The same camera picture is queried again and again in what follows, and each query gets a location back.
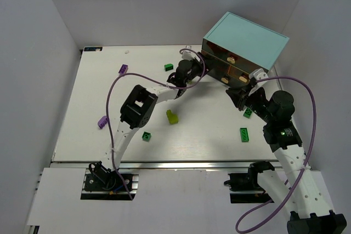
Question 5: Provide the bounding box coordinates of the transparent drawer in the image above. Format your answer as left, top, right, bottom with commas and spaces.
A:
201, 39, 269, 73

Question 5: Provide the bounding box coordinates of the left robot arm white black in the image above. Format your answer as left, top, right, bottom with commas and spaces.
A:
101, 54, 214, 172

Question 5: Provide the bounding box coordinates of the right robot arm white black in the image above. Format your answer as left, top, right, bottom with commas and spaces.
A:
226, 88, 347, 233

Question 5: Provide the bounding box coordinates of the green lego brick top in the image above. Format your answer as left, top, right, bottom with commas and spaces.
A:
164, 64, 174, 72

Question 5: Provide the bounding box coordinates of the green lego near right gripper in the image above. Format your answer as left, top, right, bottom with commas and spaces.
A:
243, 108, 253, 119

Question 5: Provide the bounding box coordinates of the teal drawer cabinet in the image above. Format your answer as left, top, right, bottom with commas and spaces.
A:
203, 12, 289, 87

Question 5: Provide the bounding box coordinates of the green long lego brick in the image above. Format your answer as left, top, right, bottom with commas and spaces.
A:
240, 128, 250, 142

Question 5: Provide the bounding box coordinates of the lime L-shaped lego brick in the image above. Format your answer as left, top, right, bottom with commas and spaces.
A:
166, 110, 179, 124

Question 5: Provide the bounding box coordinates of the dark green square lego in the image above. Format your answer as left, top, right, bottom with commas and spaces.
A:
142, 132, 151, 142

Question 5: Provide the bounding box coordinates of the light purple lego brick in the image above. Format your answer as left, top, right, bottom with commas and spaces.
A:
98, 116, 108, 129

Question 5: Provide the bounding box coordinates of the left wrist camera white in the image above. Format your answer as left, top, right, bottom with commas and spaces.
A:
179, 45, 197, 60

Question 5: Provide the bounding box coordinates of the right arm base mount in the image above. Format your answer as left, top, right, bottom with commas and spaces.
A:
223, 161, 275, 204

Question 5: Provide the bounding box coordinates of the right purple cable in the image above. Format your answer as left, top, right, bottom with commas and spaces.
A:
235, 76, 316, 234

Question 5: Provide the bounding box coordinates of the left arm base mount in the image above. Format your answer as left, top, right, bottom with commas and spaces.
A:
81, 162, 138, 201

